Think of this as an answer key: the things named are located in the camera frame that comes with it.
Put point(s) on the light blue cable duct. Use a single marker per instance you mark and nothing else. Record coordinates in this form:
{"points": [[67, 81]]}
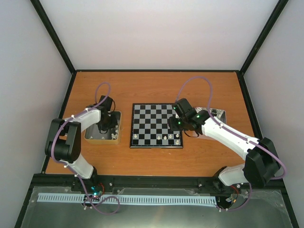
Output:
{"points": [[145, 200]]}

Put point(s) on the black and white chessboard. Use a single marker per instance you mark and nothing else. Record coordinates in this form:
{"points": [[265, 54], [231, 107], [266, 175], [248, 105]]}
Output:
{"points": [[150, 120]]}

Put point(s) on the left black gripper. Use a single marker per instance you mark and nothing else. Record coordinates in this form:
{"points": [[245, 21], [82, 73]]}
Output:
{"points": [[114, 123]]}

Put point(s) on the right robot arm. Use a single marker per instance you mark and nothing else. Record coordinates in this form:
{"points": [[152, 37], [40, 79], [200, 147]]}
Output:
{"points": [[261, 162]]}

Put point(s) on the green lit circuit board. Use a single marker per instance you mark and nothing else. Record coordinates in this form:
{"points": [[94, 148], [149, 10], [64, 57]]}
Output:
{"points": [[98, 190]]}

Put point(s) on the clear tray of black pieces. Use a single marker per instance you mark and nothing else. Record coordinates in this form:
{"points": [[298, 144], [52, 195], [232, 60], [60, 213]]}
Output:
{"points": [[219, 113]]}

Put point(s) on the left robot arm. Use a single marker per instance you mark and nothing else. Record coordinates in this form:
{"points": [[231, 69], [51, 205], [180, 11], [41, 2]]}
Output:
{"points": [[63, 143]]}

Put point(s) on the tan tray of white pieces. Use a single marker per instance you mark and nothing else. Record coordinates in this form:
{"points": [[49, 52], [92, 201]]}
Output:
{"points": [[109, 137]]}

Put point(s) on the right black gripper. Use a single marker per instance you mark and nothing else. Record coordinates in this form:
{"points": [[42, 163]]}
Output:
{"points": [[172, 125]]}

